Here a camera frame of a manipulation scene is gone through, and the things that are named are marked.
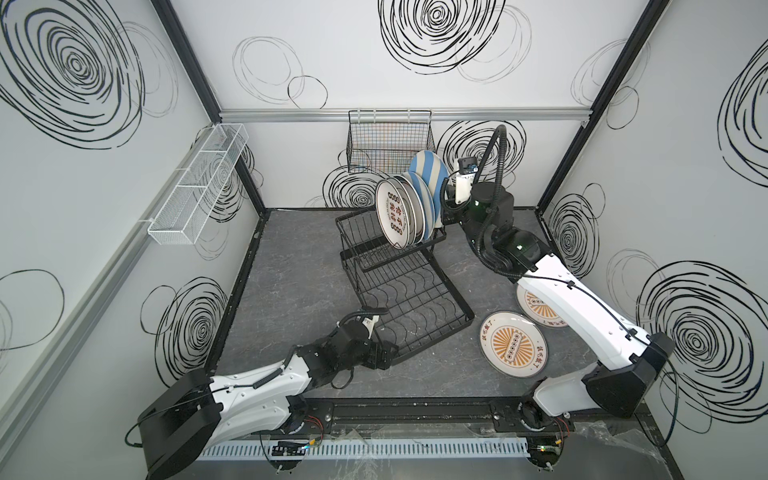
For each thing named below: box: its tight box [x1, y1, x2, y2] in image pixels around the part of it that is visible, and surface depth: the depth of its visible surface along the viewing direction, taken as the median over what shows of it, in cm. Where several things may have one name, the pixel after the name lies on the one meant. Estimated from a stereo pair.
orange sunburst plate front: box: [480, 310, 548, 379], surface depth 86 cm
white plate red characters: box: [375, 179, 410, 250], surface depth 85 cm
